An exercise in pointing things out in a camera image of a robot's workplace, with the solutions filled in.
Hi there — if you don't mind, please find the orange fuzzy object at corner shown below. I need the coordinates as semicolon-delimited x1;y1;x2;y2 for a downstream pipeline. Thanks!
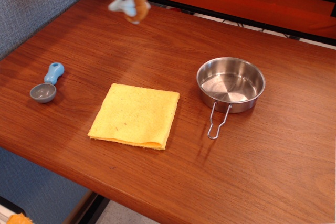
1;213;33;224

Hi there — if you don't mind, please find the plush bunny toy with carrot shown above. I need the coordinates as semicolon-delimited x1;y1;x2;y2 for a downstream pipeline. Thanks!
108;0;151;25

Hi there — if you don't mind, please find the blue and grey measuring scoop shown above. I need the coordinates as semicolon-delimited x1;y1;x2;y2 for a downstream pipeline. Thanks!
29;62;65;103

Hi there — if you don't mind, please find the orange panel with black frame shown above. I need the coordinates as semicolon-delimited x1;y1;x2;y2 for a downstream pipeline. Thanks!
150;0;335;45

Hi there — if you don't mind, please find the stainless steel pan with handle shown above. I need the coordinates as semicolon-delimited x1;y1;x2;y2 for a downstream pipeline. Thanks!
196;57;266;140

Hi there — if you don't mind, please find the folded yellow cloth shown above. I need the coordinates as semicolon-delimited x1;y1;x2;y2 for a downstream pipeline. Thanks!
88;83;180;150

